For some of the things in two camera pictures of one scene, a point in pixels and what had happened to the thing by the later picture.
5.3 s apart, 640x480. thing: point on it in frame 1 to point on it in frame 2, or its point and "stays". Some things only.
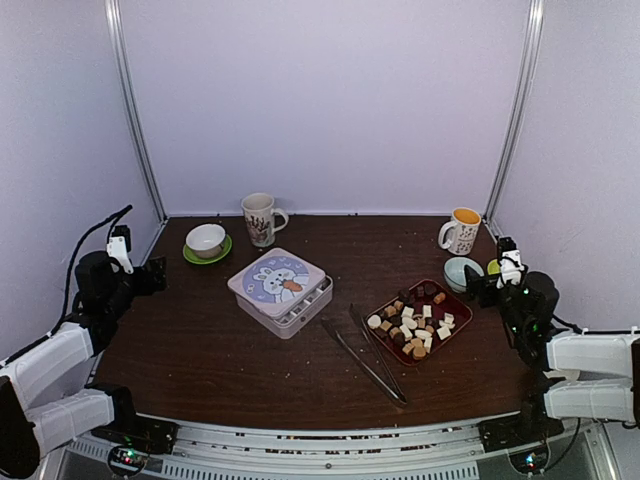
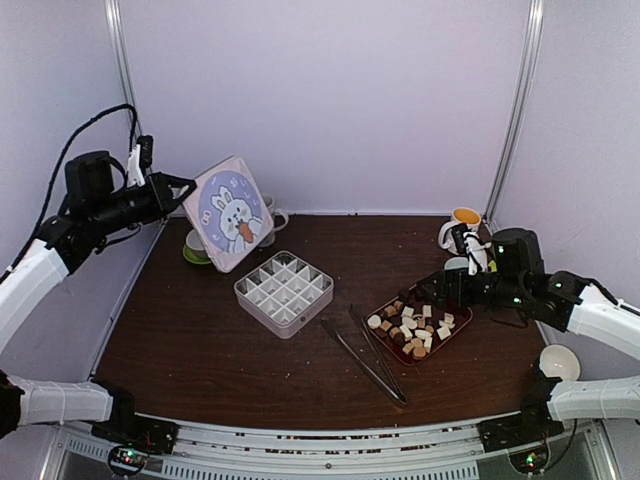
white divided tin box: (281, 294) stays
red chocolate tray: (417, 322) stays
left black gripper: (157, 274) to (163, 202)
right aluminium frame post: (522, 107) stays
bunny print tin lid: (279, 281) to (231, 212)
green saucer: (226, 247) stays
